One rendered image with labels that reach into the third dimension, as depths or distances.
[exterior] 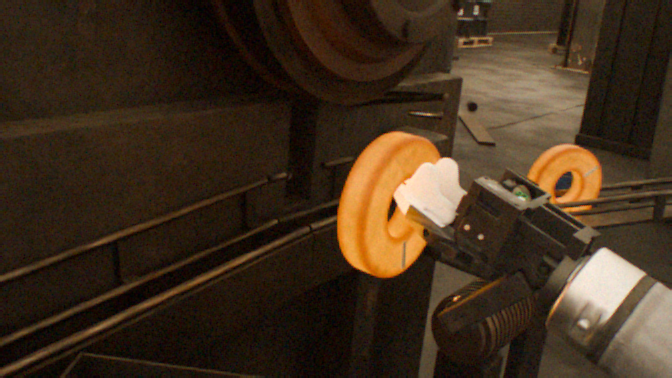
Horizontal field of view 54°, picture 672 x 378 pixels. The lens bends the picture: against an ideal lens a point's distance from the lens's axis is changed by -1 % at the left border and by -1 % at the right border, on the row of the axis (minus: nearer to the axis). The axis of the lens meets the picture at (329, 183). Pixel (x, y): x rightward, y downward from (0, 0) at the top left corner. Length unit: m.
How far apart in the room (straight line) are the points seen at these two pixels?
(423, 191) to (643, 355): 0.24
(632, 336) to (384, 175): 0.26
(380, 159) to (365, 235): 0.08
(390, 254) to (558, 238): 0.18
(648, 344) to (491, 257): 0.15
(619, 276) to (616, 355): 0.06
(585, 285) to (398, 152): 0.22
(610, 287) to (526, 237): 0.09
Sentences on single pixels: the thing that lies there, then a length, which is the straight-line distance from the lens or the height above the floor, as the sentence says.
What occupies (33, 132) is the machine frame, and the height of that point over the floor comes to 0.87.
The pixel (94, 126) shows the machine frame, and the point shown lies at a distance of 0.79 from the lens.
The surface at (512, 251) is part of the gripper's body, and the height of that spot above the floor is 0.83.
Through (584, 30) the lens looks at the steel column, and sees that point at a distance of 9.80.
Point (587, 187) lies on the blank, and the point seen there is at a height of 0.70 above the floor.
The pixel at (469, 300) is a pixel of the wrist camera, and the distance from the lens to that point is 0.68.
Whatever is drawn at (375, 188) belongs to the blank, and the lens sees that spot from 0.65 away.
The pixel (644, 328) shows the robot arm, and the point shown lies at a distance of 0.60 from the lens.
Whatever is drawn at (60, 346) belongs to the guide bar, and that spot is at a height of 0.68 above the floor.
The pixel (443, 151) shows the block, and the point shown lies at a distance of 1.17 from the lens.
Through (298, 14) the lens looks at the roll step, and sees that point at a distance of 0.80.
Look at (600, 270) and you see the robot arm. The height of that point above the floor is 0.84.
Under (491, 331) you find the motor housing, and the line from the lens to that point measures 1.20.
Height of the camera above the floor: 1.06
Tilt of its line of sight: 18 degrees down
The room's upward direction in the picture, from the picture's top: 5 degrees clockwise
